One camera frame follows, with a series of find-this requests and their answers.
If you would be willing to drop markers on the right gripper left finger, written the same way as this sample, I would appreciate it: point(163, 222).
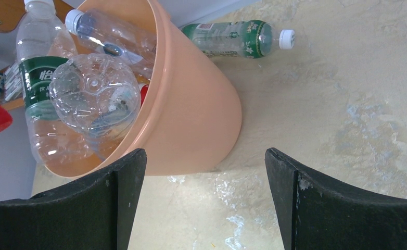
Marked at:
point(96, 211)

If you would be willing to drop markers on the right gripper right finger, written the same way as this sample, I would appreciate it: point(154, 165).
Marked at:
point(316, 211)

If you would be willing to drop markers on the clear bottle blue label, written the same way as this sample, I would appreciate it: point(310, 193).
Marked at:
point(96, 95)

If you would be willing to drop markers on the dark green label clear bottle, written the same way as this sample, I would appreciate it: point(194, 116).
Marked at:
point(43, 44)

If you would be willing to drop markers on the green tinted plastic bottle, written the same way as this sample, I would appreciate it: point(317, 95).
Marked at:
point(247, 39)

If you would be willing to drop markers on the clear bottle purple label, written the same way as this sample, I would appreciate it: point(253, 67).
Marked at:
point(107, 34)

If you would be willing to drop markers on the orange plastic bin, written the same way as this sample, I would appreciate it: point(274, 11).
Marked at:
point(191, 116)

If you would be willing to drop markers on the wooden three-tier shelf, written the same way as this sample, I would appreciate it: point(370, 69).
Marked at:
point(11, 13)

